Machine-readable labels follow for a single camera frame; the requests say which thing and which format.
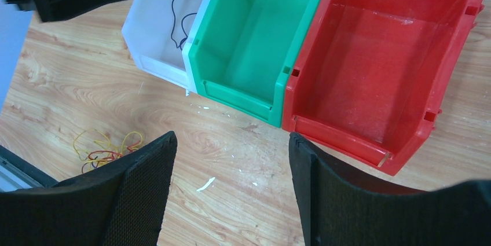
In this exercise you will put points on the red plastic bin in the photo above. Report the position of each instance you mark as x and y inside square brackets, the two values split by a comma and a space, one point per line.
[371, 75]

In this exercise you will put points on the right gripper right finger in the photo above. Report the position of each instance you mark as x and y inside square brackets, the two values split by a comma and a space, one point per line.
[342, 205]

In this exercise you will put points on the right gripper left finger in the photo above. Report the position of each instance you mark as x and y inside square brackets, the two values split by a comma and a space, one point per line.
[121, 203]

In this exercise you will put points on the white plastic bin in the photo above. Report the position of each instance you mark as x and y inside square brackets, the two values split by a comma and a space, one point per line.
[156, 33]

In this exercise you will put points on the green plastic bin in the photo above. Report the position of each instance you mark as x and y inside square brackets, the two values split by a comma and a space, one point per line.
[244, 50]

